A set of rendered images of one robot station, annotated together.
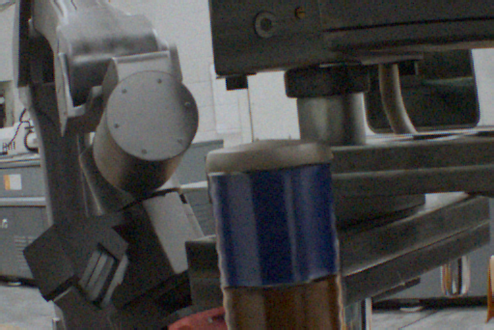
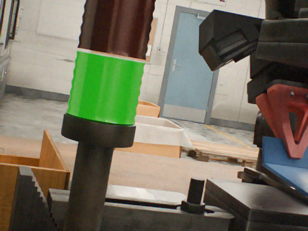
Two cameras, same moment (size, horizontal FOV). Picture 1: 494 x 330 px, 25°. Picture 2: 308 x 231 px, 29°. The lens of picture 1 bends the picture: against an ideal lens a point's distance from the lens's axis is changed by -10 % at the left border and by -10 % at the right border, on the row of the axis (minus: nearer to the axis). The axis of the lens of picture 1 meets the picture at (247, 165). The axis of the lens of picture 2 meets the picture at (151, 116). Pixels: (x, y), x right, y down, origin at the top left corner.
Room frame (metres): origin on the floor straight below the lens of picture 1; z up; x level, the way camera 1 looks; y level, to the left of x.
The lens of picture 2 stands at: (0.12, -0.21, 1.09)
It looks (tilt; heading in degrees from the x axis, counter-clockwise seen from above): 5 degrees down; 35
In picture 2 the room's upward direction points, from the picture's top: 10 degrees clockwise
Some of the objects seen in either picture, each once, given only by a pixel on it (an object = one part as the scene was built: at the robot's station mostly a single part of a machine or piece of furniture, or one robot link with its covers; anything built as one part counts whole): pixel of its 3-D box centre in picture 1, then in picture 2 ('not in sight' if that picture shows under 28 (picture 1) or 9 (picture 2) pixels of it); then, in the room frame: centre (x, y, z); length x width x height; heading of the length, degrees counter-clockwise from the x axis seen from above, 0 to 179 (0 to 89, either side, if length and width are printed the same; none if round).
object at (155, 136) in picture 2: not in sight; (139, 153); (3.61, 2.26, 0.40); 0.66 x 0.62 x 0.50; 48
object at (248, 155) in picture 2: not in sight; (232, 156); (6.75, 3.06, 0.07); 1.20 x 1.00 x 0.14; 139
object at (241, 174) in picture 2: not in sight; (260, 182); (0.69, 0.03, 0.98); 0.07 x 0.02 x 0.01; 51
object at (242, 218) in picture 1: (275, 222); not in sight; (0.37, -0.01, 1.17); 0.04 x 0.04 x 0.03
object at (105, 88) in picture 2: not in sight; (105, 87); (0.37, -0.01, 1.07); 0.04 x 0.04 x 0.03
